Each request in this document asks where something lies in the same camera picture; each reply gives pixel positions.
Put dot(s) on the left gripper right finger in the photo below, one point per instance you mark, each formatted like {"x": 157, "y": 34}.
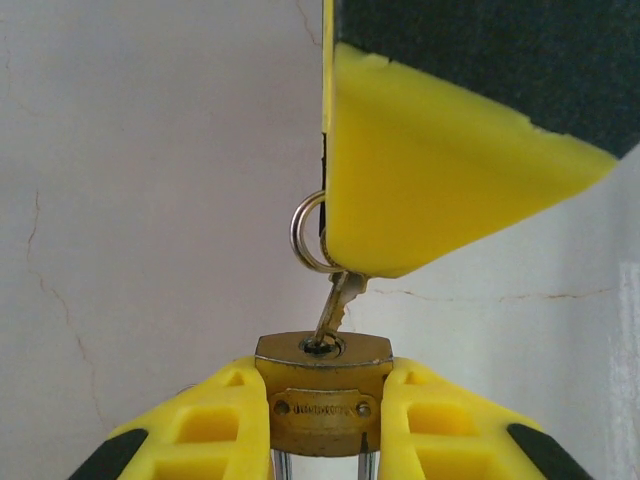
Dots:
{"x": 450, "y": 425}

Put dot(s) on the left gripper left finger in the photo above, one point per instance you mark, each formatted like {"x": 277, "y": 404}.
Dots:
{"x": 200, "y": 425}

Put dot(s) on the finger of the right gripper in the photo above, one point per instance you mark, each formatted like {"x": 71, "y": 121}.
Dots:
{"x": 328, "y": 65}
{"x": 425, "y": 175}

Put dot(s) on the brass padlock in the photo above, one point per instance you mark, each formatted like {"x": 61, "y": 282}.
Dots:
{"x": 320, "y": 425}

